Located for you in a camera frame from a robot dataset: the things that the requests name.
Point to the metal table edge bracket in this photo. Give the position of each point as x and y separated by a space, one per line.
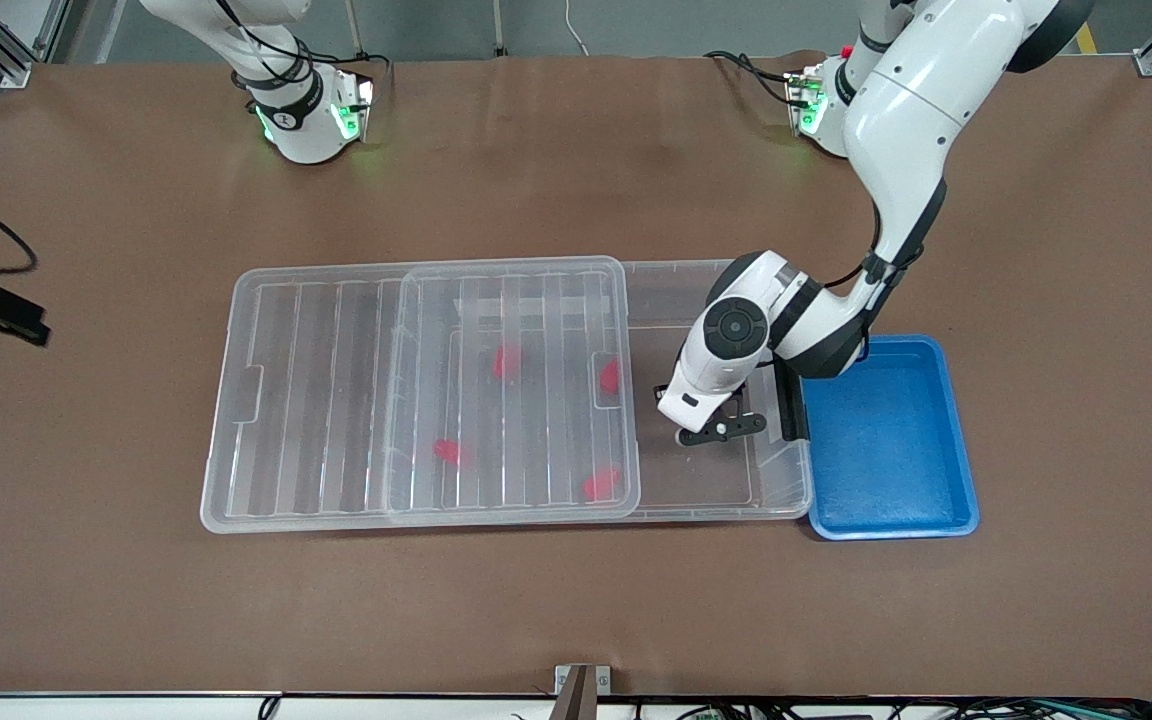
604 680

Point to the clear plastic storage box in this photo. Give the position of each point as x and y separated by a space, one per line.
666 300

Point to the blue plastic tray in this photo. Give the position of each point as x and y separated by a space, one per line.
886 450

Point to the large table cover mat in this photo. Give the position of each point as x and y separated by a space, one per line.
576 620

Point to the thin metal pole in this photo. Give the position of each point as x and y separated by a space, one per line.
356 30
499 30

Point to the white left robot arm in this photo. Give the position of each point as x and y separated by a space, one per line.
896 120

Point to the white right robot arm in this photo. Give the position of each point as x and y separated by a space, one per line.
296 110

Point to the red toy block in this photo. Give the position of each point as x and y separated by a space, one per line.
449 452
611 375
601 485
506 362

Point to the clear plastic box lid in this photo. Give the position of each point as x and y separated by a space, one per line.
316 400

